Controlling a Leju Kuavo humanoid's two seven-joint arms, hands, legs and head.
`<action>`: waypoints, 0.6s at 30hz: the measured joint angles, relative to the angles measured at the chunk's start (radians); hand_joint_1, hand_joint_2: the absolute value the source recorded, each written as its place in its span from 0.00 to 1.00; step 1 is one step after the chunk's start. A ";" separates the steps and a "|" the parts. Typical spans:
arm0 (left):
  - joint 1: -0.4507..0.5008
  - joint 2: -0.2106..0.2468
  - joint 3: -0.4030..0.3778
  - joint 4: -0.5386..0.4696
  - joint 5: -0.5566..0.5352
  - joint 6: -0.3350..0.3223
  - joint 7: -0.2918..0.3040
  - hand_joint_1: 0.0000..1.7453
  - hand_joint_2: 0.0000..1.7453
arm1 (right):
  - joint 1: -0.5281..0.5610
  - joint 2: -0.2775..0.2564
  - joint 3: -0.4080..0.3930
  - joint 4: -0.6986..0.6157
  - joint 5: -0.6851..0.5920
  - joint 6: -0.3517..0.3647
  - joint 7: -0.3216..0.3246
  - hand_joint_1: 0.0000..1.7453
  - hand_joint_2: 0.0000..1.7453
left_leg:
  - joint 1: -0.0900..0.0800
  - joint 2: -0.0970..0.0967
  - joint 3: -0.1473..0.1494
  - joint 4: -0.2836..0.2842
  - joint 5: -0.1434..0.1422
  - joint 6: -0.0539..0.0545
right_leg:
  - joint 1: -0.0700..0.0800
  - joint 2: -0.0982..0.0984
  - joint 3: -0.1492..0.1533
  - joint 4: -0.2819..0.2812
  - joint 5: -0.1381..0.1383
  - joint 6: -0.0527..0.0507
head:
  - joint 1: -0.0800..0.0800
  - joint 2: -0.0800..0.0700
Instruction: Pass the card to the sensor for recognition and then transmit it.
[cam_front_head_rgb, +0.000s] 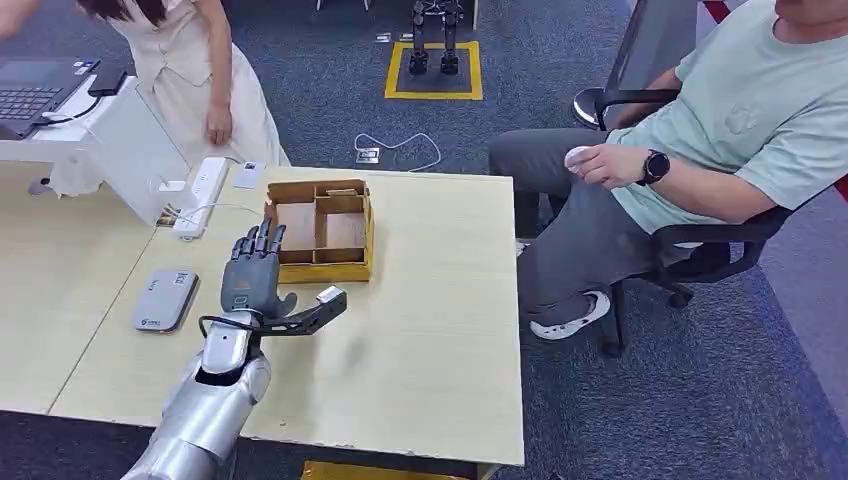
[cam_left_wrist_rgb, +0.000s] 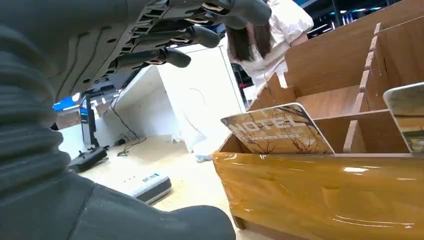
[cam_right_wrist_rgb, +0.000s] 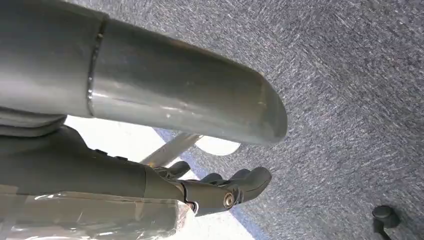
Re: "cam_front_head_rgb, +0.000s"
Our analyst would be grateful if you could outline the white shoe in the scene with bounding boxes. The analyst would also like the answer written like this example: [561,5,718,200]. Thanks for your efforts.
[529,290,611,342]

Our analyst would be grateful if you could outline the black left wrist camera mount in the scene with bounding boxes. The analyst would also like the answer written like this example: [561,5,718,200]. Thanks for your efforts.
[198,285,348,338]

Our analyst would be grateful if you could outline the black robot legs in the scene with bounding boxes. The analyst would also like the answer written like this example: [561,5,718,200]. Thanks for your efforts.
[407,0,463,76]

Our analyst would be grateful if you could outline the small white card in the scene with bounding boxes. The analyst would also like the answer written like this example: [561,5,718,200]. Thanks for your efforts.
[232,160,266,191]

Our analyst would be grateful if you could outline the grey partition panel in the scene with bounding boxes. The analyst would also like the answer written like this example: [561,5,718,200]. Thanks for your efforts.
[604,0,704,91]

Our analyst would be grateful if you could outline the black office chair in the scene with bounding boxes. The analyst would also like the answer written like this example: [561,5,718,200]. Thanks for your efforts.
[572,86,796,359]

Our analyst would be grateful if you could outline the dark grey laptop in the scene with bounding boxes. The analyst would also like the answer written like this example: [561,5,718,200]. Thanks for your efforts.
[0,58,101,140]

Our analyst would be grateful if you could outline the seated person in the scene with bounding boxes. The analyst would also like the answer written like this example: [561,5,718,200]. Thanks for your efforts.
[488,0,848,342]

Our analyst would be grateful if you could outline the black flat device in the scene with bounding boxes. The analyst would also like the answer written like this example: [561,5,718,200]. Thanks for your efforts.
[87,64,128,99]

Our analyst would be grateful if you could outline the black wristwatch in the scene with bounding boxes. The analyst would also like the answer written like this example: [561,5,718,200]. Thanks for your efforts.
[635,148,672,187]

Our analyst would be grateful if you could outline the standing person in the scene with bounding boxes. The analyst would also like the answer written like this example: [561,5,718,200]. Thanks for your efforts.
[0,0,291,199]

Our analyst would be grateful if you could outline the black laptop cable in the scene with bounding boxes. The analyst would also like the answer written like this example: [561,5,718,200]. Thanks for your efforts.
[33,95,102,127]

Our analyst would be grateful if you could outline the wooden compartment box yellow base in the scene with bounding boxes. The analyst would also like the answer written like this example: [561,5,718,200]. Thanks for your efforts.
[264,178,376,285]

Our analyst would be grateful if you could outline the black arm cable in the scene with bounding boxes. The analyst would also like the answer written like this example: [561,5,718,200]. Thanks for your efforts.
[197,313,234,340]

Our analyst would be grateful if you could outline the seated person's left hand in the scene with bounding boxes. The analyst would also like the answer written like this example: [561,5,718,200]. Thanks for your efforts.
[574,143,651,191]

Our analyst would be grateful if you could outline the small white round object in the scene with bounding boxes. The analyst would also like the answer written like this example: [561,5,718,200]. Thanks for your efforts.
[563,145,591,175]

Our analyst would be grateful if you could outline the white power strip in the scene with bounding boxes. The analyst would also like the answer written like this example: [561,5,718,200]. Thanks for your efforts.
[170,156,230,241]

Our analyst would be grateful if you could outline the thin white charging cable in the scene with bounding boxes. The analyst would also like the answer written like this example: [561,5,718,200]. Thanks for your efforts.
[177,201,264,221]

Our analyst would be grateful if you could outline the grey flat card reader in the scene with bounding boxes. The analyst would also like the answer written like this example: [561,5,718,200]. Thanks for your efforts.
[131,268,200,334]

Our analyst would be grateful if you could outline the yellow floor tape strip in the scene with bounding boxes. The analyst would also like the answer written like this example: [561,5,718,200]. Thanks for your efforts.
[301,461,468,480]

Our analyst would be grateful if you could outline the white floor cable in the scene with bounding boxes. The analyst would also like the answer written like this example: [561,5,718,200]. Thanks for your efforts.
[352,131,443,174]

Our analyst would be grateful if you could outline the standing person's hand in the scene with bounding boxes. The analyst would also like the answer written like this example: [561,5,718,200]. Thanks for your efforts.
[205,102,234,147]

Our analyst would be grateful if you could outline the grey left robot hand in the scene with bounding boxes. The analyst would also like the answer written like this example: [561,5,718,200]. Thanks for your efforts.
[219,218,299,321]

